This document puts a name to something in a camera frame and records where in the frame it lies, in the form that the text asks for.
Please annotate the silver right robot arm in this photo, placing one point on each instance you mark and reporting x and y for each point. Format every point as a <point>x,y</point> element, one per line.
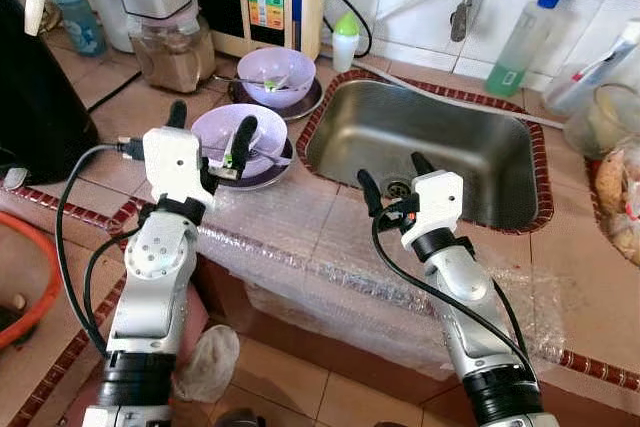
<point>470,297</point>

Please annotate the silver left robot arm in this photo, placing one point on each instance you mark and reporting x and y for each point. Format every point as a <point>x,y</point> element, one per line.
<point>150,287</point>

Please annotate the purple plastic bowl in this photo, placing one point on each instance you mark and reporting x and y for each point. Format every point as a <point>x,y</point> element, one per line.
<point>215,132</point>
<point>275,72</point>

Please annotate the stainless steel sink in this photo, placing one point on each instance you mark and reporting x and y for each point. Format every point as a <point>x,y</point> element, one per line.
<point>440,137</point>

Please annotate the dark round plate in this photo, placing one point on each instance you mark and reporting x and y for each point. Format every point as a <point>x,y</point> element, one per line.
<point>305,107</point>
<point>270,175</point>

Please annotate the blender jar with brown powder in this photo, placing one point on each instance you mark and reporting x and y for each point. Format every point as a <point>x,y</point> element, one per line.
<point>172,57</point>

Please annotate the clear bubble wrap sheet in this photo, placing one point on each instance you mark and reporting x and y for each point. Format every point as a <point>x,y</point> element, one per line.
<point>330,247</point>

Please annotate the teal plastic bottle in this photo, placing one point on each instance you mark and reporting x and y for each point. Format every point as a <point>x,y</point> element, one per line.
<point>80,22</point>

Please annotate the small white bottle green cap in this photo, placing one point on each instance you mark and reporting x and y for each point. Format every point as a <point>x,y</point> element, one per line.
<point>345,47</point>

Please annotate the black round appliance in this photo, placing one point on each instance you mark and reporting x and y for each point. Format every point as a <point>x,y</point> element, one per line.
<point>35,107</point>

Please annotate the green liquid bottle blue cap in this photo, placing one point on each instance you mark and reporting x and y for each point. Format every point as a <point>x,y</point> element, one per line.
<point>520,47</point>

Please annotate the clear glass jar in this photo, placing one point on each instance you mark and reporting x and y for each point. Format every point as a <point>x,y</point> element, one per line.
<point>600,122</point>

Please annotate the clear bags of food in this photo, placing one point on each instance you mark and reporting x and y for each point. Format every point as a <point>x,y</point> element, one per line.
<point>612,192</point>

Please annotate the white squeeze tube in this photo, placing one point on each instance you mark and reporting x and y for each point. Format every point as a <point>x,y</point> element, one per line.
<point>595,72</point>

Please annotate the white plastic bag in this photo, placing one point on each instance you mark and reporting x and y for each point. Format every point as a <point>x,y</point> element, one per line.
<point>210,362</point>

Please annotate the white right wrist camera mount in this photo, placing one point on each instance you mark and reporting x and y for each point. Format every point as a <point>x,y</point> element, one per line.
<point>432,202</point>

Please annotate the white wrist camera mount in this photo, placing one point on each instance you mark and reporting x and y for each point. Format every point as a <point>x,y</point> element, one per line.
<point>432,202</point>
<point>175,162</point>

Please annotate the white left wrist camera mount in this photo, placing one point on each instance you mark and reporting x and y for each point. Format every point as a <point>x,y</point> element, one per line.
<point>175,162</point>

